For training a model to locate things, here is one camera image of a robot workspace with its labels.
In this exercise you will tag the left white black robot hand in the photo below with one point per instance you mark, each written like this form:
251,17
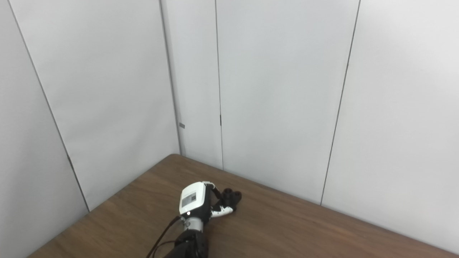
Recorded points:
193,199

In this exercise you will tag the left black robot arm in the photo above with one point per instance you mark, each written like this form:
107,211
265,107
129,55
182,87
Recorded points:
192,247

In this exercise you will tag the black holder with round pegs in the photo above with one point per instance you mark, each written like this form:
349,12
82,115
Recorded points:
231,196

